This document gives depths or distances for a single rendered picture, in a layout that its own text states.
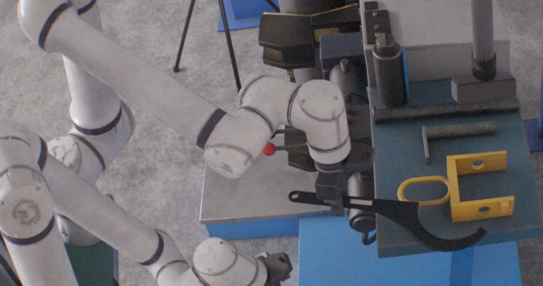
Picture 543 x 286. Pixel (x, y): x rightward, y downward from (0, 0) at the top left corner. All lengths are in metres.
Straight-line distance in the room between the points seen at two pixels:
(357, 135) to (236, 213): 1.12
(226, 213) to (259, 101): 1.56
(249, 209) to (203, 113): 1.58
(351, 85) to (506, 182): 0.59
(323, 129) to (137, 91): 0.38
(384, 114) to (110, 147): 0.74
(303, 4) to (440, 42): 0.59
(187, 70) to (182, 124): 2.44
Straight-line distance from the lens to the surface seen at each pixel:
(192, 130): 1.64
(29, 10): 1.77
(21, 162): 1.37
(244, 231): 3.26
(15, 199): 1.33
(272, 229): 3.24
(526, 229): 1.90
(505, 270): 2.96
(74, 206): 1.62
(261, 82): 1.71
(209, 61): 4.08
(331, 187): 1.75
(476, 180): 1.98
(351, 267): 3.00
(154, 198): 3.55
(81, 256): 2.32
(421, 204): 1.90
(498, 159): 1.97
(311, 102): 1.63
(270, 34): 2.54
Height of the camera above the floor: 2.59
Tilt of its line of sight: 46 degrees down
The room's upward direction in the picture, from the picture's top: 14 degrees counter-clockwise
